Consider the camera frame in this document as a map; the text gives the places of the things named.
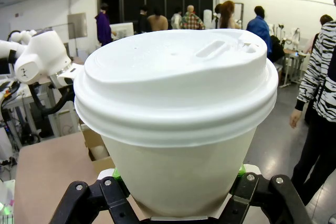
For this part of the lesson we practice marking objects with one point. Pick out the grey wall panel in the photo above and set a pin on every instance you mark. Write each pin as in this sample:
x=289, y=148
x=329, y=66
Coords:
x=77, y=26

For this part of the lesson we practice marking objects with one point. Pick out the brown cardboard cup carrier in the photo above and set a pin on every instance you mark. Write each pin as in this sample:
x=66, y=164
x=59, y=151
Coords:
x=105, y=163

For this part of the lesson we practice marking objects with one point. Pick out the person in zebra hoodie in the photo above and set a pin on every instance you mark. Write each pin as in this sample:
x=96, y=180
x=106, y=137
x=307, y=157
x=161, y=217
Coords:
x=323, y=82

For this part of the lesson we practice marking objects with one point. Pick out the person's left forearm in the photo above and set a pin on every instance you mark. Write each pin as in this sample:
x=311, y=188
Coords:
x=309, y=85

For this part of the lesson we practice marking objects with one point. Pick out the white plastic cup lid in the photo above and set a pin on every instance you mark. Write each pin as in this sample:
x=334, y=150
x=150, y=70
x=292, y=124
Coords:
x=170, y=82

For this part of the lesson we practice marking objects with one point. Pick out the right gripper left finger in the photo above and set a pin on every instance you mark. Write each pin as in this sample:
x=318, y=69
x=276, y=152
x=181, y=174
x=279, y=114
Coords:
x=105, y=203

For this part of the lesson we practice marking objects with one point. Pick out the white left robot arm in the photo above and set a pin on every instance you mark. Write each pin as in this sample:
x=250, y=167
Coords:
x=44, y=51

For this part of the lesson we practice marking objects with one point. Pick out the person in blue top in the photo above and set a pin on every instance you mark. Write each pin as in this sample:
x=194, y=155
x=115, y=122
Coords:
x=258, y=30

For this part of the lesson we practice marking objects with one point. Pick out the person's left hand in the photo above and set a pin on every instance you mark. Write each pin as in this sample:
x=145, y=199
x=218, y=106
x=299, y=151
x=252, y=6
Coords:
x=296, y=117

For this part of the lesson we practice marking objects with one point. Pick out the red-haired person in white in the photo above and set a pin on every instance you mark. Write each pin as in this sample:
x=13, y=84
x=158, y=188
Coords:
x=228, y=16

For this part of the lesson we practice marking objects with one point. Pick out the white device with green light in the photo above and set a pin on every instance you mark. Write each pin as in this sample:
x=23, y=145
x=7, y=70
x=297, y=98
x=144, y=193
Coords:
x=6, y=203

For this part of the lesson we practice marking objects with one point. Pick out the person in purple hoodie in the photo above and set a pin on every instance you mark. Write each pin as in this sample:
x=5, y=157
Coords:
x=103, y=27

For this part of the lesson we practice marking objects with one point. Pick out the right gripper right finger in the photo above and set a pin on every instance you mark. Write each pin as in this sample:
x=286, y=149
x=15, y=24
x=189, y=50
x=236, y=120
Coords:
x=262, y=203

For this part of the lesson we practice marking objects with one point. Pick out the person in brown top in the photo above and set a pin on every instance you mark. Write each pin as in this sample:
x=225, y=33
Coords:
x=157, y=22

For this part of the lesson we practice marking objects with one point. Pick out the person in black top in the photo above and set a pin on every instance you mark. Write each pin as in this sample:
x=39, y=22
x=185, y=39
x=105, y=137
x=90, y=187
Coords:
x=144, y=22

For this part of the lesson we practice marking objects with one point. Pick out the person in white jacket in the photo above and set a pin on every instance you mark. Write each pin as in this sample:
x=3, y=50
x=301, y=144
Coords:
x=176, y=20

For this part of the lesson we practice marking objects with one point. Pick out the white paper cup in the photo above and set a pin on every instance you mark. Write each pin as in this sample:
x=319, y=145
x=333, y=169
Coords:
x=178, y=176

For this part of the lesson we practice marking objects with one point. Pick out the dark-haired background person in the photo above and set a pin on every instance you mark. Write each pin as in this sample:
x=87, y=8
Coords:
x=325, y=19

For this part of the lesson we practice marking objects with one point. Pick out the figure in plaid shirt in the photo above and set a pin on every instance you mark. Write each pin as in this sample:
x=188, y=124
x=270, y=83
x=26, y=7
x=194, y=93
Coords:
x=191, y=20

